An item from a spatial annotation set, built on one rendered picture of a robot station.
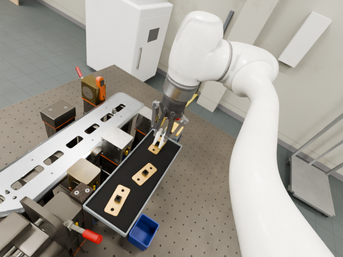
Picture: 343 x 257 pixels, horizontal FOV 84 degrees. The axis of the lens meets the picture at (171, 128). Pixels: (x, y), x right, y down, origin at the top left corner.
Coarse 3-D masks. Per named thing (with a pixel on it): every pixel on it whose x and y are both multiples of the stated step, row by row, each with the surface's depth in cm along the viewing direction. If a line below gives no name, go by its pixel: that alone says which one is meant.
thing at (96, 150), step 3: (96, 147) 69; (99, 147) 70; (93, 150) 69; (96, 150) 69; (99, 150) 69; (102, 150) 72; (90, 153) 71; (93, 153) 69; (96, 153) 69; (99, 153) 71; (90, 156) 71; (93, 156) 70; (96, 156) 70; (99, 156) 74; (90, 159) 72; (93, 159) 71; (96, 159) 74; (90, 162) 74; (93, 162) 73; (96, 162) 78
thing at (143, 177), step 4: (148, 164) 64; (144, 168) 63; (148, 168) 63; (152, 168) 64; (140, 172) 62; (144, 172) 62; (148, 172) 61; (152, 172) 63; (136, 176) 60; (140, 176) 61; (144, 176) 61; (148, 176) 61; (136, 180) 59; (140, 180) 60; (144, 180) 60; (140, 184) 59
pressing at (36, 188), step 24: (120, 96) 109; (96, 120) 92; (120, 120) 97; (48, 144) 77; (96, 144) 83; (24, 168) 68; (48, 168) 70; (0, 192) 61; (24, 192) 63; (48, 192) 65; (0, 216) 57
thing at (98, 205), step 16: (144, 144) 70; (176, 144) 75; (128, 160) 64; (144, 160) 65; (160, 160) 67; (112, 176) 58; (128, 176) 60; (160, 176) 63; (112, 192) 55; (144, 192) 58; (96, 208) 51; (112, 208) 52; (128, 208) 53; (128, 224) 50
